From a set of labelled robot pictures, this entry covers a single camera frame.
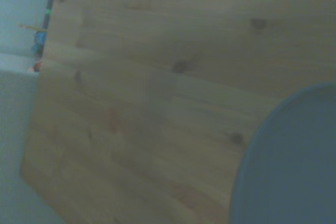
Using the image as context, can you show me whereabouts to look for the dark pole with green band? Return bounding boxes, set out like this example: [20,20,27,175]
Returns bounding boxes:
[41,0,60,30]

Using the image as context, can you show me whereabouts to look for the blue-green round plate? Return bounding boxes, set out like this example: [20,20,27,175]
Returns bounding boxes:
[228,82,336,224]

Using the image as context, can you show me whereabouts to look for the small red object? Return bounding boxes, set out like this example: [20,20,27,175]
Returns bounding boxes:
[27,61,43,73]

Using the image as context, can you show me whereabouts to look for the blue round object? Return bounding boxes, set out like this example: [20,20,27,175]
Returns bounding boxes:
[30,31,48,57]

